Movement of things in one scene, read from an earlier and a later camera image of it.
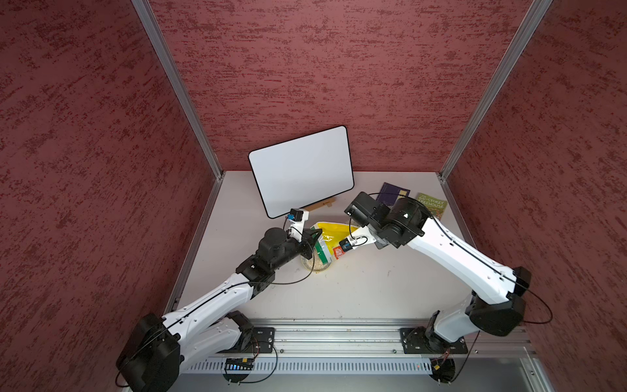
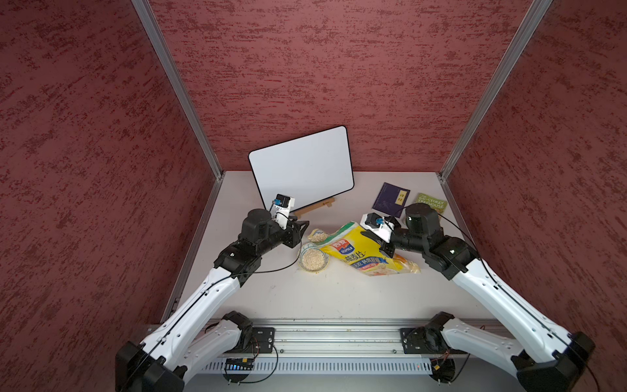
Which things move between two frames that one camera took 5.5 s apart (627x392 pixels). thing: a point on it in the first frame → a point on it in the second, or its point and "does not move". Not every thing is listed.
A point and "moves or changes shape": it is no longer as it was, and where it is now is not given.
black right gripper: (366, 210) → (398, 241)
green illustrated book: (437, 207) does not move
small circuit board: (239, 363) does not move
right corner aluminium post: (530, 24) does not move
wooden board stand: (327, 202) does not move
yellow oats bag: (331, 234) moves or changes shape
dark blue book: (389, 200) does not move
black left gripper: (309, 239) → (294, 234)
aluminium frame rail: (379, 338) does not move
